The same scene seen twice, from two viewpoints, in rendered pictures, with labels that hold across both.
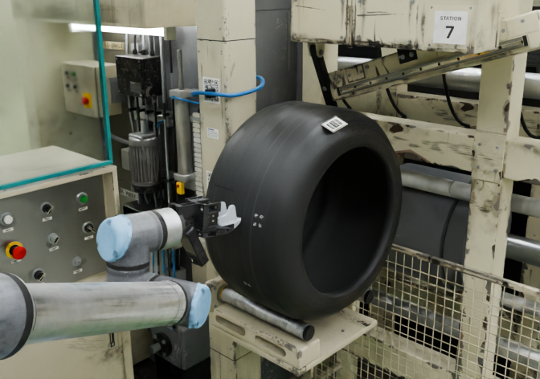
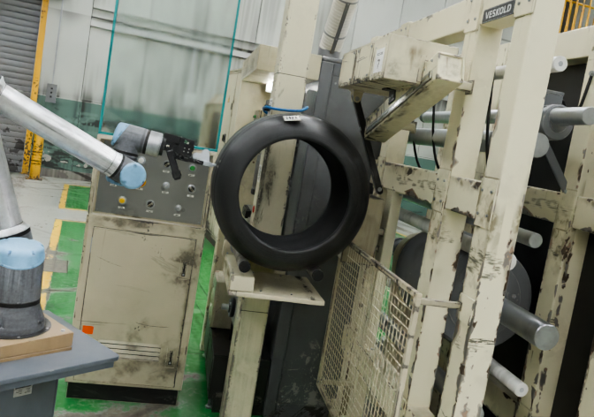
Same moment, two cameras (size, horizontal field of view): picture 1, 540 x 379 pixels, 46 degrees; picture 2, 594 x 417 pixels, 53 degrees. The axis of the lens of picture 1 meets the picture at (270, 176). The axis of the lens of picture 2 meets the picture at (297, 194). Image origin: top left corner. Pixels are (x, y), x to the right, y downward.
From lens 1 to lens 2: 152 cm
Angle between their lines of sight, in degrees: 36
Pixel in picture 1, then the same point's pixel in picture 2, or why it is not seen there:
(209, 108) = not seen: hidden behind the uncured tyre
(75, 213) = (185, 176)
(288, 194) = (237, 149)
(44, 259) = (156, 196)
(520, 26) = (430, 64)
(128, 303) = (68, 132)
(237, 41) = (289, 75)
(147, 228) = (135, 132)
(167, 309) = (101, 156)
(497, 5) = (418, 49)
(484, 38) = (399, 69)
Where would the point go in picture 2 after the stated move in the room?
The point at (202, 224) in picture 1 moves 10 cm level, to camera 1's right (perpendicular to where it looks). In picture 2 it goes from (178, 149) to (196, 154)
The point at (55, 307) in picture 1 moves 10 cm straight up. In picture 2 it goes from (14, 99) to (18, 65)
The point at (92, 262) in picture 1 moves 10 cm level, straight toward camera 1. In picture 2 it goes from (188, 214) to (178, 215)
